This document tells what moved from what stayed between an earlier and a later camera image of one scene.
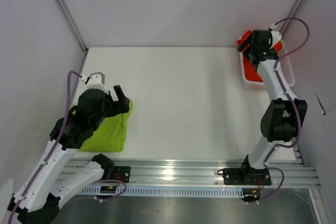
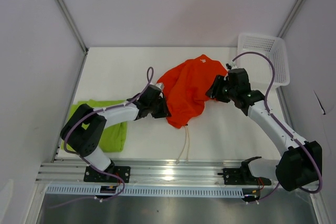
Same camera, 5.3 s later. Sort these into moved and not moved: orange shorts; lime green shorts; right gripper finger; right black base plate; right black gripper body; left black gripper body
Moved: right gripper finger; right black gripper body; left black gripper body; orange shorts
Not moved: right black base plate; lime green shorts
